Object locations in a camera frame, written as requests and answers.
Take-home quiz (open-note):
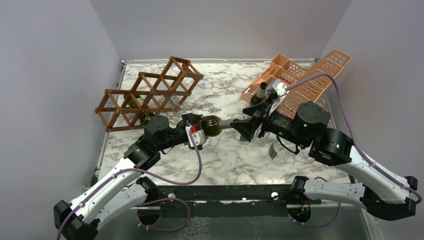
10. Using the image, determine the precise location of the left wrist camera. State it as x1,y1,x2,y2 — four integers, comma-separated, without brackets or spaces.
185,125,207,150

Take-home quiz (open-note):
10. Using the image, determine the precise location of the brown wooden wine rack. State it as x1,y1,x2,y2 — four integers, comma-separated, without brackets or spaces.
94,56,204,133

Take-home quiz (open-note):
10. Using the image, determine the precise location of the clear bottle pink cap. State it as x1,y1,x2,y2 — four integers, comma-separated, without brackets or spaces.
268,141,292,165

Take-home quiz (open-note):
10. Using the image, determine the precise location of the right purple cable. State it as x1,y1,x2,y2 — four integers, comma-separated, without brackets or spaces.
286,72,423,229

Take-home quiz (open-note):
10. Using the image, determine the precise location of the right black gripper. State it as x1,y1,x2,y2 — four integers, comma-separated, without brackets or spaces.
230,96,310,149

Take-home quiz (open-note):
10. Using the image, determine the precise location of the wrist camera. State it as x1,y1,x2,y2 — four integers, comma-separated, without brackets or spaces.
266,78,288,100
185,125,207,150

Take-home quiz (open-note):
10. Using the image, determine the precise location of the clear bottle with label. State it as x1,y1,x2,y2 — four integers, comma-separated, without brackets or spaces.
235,132,251,145

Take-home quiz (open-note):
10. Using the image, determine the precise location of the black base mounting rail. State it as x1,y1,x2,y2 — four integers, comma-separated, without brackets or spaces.
136,184,321,220

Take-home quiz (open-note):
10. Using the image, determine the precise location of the dark green wine bottle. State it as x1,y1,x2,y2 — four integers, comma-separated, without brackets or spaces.
200,115,235,137

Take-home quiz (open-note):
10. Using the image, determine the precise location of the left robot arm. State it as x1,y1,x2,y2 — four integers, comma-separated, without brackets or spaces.
53,113,207,240

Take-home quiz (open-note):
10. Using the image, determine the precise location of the peach plastic tiered basket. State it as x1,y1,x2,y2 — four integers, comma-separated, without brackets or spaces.
240,49,353,120

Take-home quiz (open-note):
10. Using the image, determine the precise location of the green wine bottle cream label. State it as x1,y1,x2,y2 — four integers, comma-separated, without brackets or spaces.
128,95,155,128

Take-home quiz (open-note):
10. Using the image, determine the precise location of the olive wine bottle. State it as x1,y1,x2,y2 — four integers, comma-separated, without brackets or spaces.
249,82,268,106

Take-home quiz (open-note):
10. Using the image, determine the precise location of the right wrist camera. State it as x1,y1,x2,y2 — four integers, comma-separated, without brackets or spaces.
266,78,288,100

